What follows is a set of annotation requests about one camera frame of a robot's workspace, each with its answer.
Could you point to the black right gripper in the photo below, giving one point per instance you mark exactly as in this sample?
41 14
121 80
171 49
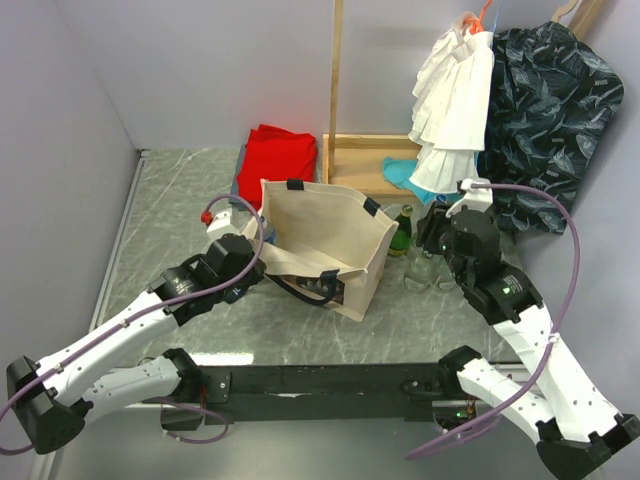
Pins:
428 227

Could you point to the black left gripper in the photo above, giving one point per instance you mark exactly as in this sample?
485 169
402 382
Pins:
254 276

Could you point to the dark green Perrier bottle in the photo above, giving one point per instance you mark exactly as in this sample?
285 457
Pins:
401 240

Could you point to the clear glass bottle green cap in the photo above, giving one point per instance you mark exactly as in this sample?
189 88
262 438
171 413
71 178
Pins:
422 272

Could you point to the beige canvas tote bag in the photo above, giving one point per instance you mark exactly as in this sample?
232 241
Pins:
330 244

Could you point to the blue label Pocari bottle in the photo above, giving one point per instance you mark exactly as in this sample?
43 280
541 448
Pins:
269 232

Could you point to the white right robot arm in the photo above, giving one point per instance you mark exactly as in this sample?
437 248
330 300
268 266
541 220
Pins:
574 428

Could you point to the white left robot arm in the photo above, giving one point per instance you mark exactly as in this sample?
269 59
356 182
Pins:
55 397

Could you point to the teal cloth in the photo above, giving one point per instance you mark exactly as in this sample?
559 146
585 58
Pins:
399 171

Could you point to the wooden clothes rack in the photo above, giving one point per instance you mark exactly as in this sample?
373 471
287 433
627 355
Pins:
355 160

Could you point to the red folded cloth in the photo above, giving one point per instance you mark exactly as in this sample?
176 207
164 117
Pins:
275 154

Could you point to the white hanging shirt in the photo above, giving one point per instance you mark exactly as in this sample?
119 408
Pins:
450 113

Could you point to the dark leaf print shirt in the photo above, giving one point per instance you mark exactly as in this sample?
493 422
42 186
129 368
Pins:
552 97

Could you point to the orange clothes hanger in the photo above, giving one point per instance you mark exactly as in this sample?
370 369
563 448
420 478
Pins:
474 23

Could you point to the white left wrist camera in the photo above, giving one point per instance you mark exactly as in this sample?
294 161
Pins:
219 224

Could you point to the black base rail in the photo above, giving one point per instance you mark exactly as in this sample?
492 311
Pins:
414 392

